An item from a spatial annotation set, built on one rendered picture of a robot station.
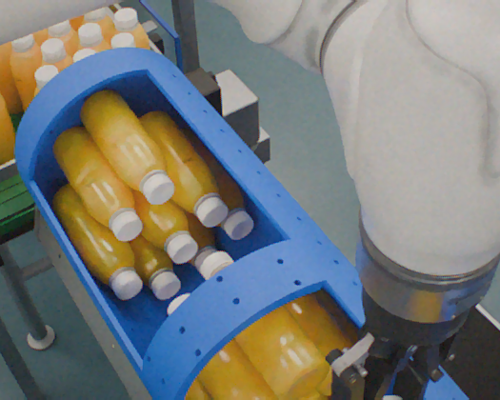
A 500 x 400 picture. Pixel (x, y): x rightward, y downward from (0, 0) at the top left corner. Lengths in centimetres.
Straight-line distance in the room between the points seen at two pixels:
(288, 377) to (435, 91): 53
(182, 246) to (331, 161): 159
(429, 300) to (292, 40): 17
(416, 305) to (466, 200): 11
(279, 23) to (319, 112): 229
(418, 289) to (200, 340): 40
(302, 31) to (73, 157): 68
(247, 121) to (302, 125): 115
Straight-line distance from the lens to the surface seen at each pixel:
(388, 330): 52
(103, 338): 125
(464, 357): 206
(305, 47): 47
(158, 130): 111
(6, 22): 37
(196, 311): 83
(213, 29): 311
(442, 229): 40
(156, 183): 101
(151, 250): 111
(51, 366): 225
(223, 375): 89
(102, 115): 109
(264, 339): 86
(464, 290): 47
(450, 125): 35
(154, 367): 88
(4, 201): 140
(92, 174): 108
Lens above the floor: 192
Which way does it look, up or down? 50 degrees down
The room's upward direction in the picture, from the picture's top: 3 degrees counter-clockwise
